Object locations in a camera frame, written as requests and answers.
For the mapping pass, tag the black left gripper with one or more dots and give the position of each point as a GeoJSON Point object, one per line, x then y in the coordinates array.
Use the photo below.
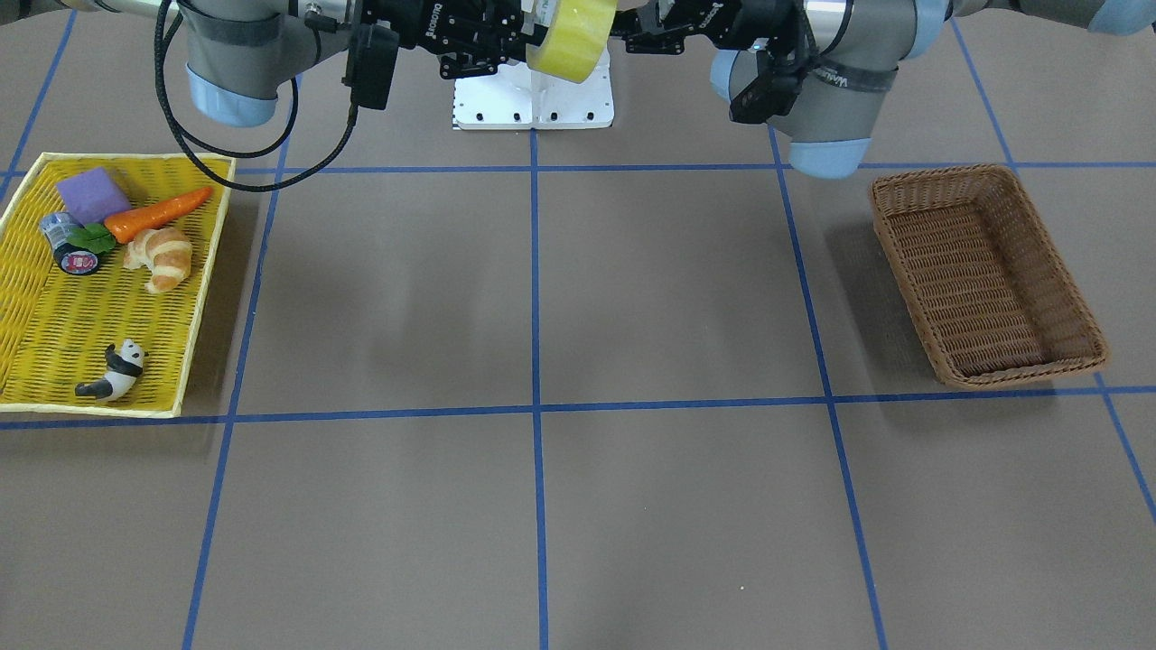
{"type": "Point", "coordinates": [733, 16]}

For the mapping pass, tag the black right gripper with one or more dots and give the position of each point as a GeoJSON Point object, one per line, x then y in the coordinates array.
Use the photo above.
{"type": "Point", "coordinates": [414, 23]}

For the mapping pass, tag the yellow tape roll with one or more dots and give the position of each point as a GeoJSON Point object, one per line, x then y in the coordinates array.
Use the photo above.
{"type": "Point", "coordinates": [576, 33]}

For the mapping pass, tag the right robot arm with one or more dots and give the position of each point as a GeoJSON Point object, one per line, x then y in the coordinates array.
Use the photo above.
{"type": "Point", "coordinates": [239, 53]}

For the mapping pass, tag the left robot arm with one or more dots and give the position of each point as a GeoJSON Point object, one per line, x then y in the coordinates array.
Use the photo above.
{"type": "Point", "coordinates": [819, 71]}

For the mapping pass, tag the yellow woven basket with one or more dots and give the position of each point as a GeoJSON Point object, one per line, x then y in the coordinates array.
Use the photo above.
{"type": "Point", "coordinates": [56, 326]}

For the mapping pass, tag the brown wicker basket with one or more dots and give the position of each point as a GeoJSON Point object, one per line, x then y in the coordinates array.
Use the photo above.
{"type": "Point", "coordinates": [992, 301]}

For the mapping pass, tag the toy croissant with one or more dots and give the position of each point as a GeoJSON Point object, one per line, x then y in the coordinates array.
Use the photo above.
{"type": "Point", "coordinates": [166, 253]}

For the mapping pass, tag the toy carrot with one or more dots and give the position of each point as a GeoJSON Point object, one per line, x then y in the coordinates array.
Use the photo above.
{"type": "Point", "coordinates": [121, 228]}

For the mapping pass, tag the purple foam block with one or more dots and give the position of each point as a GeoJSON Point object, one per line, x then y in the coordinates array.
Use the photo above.
{"type": "Point", "coordinates": [90, 197]}

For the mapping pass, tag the small battery can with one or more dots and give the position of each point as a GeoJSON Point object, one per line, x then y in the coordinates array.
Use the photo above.
{"type": "Point", "coordinates": [57, 228]}

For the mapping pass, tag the panda figurine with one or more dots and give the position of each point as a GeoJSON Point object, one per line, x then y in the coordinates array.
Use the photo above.
{"type": "Point", "coordinates": [124, 363]}

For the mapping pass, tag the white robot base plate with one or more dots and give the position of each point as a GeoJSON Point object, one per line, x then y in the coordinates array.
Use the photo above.
{"type": "Point", "coordinates": [519, 98]}

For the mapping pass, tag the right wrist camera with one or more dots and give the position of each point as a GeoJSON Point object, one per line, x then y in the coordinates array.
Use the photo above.
{"type": "Point", "coordinates": [371, 62]}

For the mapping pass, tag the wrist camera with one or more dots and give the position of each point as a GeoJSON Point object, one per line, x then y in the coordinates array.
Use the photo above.
{"type": "Point", "coordinates": [371, 62]}
{"type": "Point", "coordinates": [773, 91]}

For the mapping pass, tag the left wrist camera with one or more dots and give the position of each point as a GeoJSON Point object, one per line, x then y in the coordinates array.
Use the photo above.
{"type": "Point", "coordinates": [773, 91]}

